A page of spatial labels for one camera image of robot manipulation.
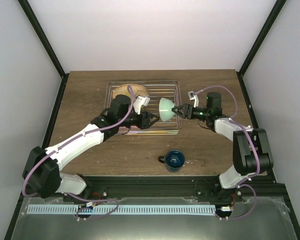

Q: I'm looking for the light blue slotted strip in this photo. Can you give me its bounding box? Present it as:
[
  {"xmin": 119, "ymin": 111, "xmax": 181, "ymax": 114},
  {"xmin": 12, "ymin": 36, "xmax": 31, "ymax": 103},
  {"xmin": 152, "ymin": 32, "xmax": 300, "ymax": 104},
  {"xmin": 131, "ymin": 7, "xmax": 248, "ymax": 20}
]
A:
[{"xmin": 26, "ymin": 204, "xmax": 216, "ymax": 216}]

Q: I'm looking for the pink plate with bird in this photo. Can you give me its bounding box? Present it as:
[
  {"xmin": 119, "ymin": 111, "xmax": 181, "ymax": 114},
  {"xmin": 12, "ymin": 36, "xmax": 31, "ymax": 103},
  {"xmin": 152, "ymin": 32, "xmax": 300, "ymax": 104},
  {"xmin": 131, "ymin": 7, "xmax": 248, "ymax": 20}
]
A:
[{"xmin": 113, "ymin": 84, "xmax": 149, "ymax": 100}]

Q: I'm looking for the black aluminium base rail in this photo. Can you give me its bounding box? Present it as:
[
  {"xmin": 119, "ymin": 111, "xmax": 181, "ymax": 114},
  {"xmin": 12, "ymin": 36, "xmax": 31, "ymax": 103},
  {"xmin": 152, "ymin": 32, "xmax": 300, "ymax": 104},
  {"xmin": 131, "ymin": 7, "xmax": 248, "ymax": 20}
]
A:
[{"xmin": 22, "ymin": 175, "xmax": 286, "ymax": 203}]

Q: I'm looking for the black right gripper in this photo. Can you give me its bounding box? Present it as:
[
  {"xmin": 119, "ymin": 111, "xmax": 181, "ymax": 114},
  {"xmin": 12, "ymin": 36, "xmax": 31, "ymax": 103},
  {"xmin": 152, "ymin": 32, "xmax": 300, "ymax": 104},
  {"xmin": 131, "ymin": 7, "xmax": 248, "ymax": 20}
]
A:
[{"xmin": 172, "ymin": 104, "xmax": 210, "ymax": 121}]

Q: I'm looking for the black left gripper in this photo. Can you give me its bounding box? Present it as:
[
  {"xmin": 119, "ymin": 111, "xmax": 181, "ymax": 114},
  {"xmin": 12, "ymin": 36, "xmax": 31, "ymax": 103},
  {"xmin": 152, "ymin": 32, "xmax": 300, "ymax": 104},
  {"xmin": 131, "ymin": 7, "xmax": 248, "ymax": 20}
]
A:
[{"xmin": 118, "ymin": 109, "xmax": 160, "ymax": 130}]

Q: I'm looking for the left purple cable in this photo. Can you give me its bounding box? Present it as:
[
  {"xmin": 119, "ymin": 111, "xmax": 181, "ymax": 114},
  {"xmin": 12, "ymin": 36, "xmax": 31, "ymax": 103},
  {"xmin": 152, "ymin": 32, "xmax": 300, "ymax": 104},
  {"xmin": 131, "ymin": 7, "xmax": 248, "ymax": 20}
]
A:
[{"xmin": 22, "ymin": 85, "xmax": 138, "ymax": 222}]

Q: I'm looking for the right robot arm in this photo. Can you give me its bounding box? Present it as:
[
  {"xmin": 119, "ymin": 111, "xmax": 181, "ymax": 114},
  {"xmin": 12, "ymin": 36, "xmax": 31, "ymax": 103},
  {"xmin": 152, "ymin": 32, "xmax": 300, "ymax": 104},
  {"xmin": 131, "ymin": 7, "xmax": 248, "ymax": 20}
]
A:
[{"xmin": 171, "ymin": 91, "xmax": 274, "ymax": 202}]

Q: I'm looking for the mint green bowl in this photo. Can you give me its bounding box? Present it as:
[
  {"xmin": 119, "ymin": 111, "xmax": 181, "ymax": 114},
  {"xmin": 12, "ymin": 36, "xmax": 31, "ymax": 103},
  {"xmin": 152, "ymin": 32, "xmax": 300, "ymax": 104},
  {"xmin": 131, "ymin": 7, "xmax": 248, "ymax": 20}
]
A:
[{"xmin": 158, "ymin": 97, "xmax": 175, "ymax": 122}]

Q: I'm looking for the dark blue mug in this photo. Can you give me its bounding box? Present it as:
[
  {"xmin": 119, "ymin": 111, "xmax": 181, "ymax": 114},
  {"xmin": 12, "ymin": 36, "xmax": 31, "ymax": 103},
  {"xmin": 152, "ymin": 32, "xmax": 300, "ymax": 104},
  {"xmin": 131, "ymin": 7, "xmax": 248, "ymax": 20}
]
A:
[{"xmin": 158, "ymin": 150, "xmax": 186, "ymax": 173}]

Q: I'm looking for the chrome wire dish rack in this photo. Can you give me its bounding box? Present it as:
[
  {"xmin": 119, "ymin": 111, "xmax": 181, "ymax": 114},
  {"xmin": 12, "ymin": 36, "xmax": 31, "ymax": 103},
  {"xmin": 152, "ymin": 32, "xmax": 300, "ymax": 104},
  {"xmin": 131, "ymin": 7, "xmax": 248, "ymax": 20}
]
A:
[{"xmin": 104, "ymin": 80, "xmax": 182, "ymax": 135}]

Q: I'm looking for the left black frame post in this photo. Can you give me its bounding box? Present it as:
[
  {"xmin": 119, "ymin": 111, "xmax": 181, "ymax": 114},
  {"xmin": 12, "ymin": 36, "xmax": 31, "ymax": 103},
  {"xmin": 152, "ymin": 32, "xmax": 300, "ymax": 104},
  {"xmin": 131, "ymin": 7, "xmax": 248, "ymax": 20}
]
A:
[{"xmin": 17, "ymin": 0, "xmax": 67, "ymax": 78}]

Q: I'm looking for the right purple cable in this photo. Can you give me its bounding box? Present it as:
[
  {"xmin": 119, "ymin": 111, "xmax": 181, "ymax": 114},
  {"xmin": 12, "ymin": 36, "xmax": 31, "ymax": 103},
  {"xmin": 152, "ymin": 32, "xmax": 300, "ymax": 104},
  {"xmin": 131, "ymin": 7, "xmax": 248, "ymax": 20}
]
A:
[{"xmin": 194, "ymin": 85, "xmax": 261, "ymax": 222}]

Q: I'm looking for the right black frame post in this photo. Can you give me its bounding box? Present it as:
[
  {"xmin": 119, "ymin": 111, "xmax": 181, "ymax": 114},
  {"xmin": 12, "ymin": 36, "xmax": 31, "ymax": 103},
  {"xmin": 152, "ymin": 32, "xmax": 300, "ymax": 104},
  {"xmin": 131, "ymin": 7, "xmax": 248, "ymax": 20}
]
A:
[{"xmin": 238, "ymin": 0, "xmax": 287, "ymax": 76}]

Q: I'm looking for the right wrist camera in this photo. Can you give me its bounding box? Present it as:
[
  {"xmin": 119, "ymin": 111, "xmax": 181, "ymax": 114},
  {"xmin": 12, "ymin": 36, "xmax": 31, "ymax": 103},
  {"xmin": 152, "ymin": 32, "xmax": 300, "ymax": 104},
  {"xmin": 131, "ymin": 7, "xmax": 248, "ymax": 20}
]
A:
[{"xmin": 188, "ymin": 91, "xmax": 199, "ymax": 108}]

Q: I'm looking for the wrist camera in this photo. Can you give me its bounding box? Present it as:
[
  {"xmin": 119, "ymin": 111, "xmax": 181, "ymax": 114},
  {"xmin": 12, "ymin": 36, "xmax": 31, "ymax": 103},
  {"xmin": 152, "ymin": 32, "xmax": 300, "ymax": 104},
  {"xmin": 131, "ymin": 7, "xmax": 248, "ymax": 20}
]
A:
[
  {"xmin": 133, "ymin": 96, "xmax": 150, "ymax": 115},
  {"xmin": 188, "ymin": 91, "xmax": 199, "ymax": 108}
]

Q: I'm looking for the metal front panel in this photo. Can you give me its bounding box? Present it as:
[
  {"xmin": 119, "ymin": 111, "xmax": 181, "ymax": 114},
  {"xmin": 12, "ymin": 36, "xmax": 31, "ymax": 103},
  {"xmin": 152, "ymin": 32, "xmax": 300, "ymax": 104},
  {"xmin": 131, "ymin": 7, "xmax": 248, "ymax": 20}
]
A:
[{"xmin": 11, "ymin": 197, "xmax": 298, "ymax": 240}]

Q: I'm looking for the purple cable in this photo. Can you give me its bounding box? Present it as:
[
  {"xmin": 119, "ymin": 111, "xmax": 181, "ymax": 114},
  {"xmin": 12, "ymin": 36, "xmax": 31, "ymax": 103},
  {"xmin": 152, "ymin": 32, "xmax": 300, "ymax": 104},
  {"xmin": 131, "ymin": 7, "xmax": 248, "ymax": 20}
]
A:
[
  {"xmin": 194, "ymin": 85, "xmax": 261, "ymax": 222},
  {"xmin": 22, "ymin": 85, "xmax": 138, "ymax": 222}
]

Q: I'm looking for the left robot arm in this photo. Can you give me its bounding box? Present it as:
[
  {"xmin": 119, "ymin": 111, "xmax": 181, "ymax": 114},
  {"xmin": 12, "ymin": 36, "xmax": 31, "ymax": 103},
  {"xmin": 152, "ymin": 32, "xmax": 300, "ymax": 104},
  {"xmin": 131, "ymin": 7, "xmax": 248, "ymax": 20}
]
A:
[{"xmin": 22, "ymin": 94, "xmax": 160, "ymax": 202}]

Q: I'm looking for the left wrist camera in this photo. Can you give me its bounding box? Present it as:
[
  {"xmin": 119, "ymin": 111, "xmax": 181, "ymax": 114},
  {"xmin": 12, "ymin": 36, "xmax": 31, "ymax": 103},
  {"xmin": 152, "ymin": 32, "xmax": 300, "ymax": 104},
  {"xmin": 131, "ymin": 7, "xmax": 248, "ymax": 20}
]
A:
[{"xmin": 133, "ymin": 96, "xmax": 150, "ymax": 115}]

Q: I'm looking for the black frame post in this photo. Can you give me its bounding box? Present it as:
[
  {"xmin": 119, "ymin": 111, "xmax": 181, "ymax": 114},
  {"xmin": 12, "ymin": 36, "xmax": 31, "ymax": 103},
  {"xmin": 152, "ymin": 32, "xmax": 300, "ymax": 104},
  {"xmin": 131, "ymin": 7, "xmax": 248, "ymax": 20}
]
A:
[
  {"xmin": 17, "ymin": 0, "xmax": 67, "ymax": 78},
  {"xmin": 238, "ymin": 0, "xmax": 287, "ymax": 76}
]

